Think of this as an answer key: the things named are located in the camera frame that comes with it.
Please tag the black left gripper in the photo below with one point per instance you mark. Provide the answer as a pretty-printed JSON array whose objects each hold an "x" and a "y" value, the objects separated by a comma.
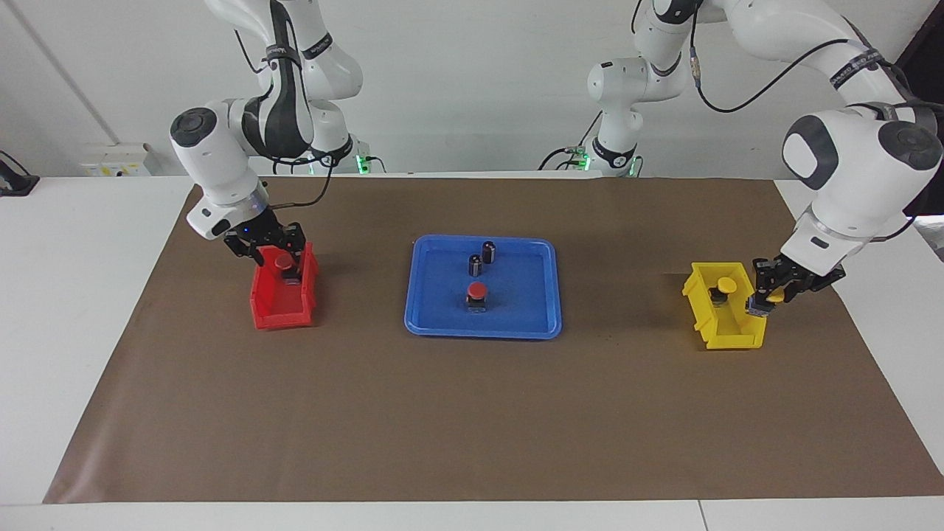
[{"x": 807, "y": 280}]

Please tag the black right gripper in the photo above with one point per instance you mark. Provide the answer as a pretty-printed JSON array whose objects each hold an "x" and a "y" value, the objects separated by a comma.
[{"x": 265, "y": 232}]

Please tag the red push button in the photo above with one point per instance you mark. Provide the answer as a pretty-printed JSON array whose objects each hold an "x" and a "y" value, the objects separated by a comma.
[
  {"x": 282, "y": 261},
  {"x": 477, "y": 289}
]

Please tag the yellow push button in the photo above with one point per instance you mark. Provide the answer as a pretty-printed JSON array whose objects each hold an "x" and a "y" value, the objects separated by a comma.
[
  {"x": 728, "y": 285},
  {"x": 774, "y": 296}
]

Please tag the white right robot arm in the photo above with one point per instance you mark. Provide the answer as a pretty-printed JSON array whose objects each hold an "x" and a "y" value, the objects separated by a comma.
[{"x": 214, "y": 162}]

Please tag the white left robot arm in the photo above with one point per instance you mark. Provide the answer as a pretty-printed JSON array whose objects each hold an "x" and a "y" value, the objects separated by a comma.
[{"x": 855, "y": 169}]

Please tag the blue plastic tray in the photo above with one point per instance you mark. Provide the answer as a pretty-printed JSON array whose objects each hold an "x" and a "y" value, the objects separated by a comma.
[{"x": 442, "y": 310}]

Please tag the red plastic bin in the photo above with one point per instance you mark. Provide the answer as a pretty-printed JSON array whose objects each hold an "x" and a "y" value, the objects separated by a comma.
[{"x": 276, "y": 317}]

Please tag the yellow plastic bin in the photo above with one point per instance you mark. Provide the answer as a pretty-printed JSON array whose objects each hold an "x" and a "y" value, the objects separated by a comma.
[{"x": 730, "y": 335}]

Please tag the black cylindrical capacitor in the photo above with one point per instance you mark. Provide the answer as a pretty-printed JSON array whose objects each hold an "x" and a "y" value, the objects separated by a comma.
[
  {"x": 489, "y": 252},
  {"x": 475, "y": 265}
]

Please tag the brown paper table mat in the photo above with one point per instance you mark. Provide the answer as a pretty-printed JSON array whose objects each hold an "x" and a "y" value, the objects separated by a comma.
[{"x": 442, "y": 413}]

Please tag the dark background panel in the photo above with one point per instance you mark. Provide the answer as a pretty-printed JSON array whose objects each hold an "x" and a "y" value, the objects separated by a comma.
[{"x": 933, "y": 81}]

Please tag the black desk object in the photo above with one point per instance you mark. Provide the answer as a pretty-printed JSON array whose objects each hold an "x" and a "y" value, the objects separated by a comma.
[{"x": 15, "y": 183}]

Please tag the white wall socket box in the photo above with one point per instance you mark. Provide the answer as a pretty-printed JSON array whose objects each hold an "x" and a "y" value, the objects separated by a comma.
[{"x": 118, "y": 162}]

